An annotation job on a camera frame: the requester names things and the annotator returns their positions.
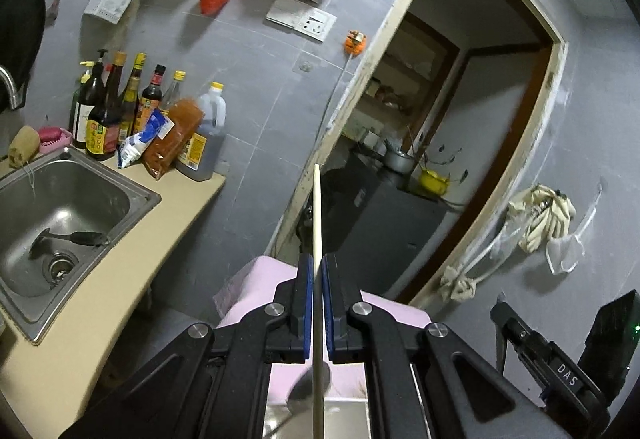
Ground metal spoon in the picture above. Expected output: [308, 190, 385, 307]
[287, 359, 332, 416]

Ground dark pump bottle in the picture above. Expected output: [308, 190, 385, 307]
[71, 48, 112, 150]

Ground curved steel faucet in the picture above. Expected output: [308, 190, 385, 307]
[0, 64, 24, 110]

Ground beige rubber gloves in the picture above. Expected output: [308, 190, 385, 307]
[507, 184, 577, 254]

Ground steel sink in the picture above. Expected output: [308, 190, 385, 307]
[0, 146, 164, 346]

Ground soy sauce bottle yellow label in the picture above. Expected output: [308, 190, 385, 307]
[84, 50, 129, 162]

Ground pink soap dish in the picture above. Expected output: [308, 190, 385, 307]
[38, 126, 74, 155]

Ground wooden door frame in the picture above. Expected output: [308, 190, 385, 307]
[271, 0, 569, 308]

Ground long pale chopstick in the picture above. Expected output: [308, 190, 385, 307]
[310, 164, 327, 439]

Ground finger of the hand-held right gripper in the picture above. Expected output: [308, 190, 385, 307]
[490, 300, 548, 370]

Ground blue white packet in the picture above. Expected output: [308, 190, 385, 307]
[116, 108, 176, 169]

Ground pink cloth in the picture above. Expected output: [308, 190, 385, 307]
[214, 255, 432, 404]

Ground dark bottle yellow cap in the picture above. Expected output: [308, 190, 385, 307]
[117, 52, 149, 145]

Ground black wok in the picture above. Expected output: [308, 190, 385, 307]
[0, 0, 47, 91]

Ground wooden shelf unit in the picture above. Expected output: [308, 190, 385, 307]
[349, 11, 461, 145]

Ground beige kitchen counter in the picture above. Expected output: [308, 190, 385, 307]
[0, 153, 227, 439]

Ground dark bottle red neck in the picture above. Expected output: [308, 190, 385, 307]
[137, 64, 168, 135]

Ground black ladle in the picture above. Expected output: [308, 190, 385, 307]
[28, 227, 111, 258]

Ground white wall socket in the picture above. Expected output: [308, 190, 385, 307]
[294, 8, 337, 43]

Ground orange wall hook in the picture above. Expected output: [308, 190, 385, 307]
[343, 31, 369, 54]

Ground hanging clear plastic bag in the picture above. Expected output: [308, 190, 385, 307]
[544, 178, 604, 276]

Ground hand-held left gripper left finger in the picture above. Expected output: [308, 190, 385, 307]
[57, 253, 315, 439]

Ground aluminium pot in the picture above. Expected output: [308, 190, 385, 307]
[382, 148, 416, 175]

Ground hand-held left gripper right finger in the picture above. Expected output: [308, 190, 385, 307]
[322, 253, 593, 439]

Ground green pump bottle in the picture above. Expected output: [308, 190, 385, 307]
[68, 60, 94, 121]

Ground yellow bowl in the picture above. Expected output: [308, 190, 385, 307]
[418, 167, 450, 195]

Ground large oil jug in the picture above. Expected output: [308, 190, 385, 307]
[173, 81, 228, 183]

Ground tan loofah sponge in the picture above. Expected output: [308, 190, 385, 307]
[7, 125, 41, 168]

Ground orange brown spice packet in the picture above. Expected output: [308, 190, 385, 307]
[141, 97, 206, 181]

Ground grey cabinet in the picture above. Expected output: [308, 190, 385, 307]
[297, 151, 449, 301]

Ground clear bottle yellow cap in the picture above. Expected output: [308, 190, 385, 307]
[160, 70, 188, 113]

